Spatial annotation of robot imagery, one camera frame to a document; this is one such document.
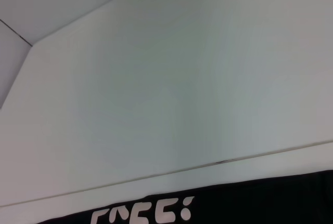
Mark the black t-shirt with FREE print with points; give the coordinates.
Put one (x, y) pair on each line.
(260, 203)

